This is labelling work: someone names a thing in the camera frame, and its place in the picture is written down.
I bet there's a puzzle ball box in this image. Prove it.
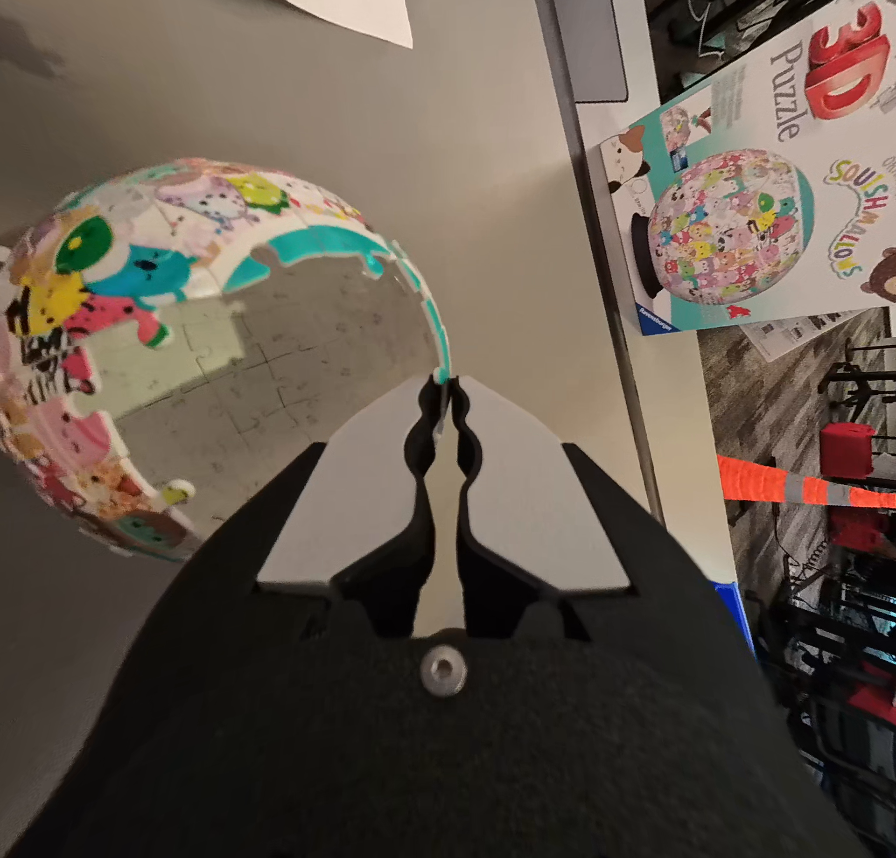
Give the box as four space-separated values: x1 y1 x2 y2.
601 0 896 337

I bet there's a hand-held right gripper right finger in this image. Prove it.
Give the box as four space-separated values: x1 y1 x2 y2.
451 375 632 638

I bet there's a printed leaflet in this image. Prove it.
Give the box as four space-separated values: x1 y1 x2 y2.
741 307 884 363

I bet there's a colourful puzzle ball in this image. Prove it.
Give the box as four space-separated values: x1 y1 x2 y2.
0 158 455 564

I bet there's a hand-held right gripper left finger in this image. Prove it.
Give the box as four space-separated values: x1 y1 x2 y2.
255 375 436 638

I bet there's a red plastic bin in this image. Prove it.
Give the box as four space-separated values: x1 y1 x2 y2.
829 508 896 552
819 423 876 481

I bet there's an orange and grey traffic cone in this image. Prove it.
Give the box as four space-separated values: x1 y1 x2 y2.
717 454 896 510

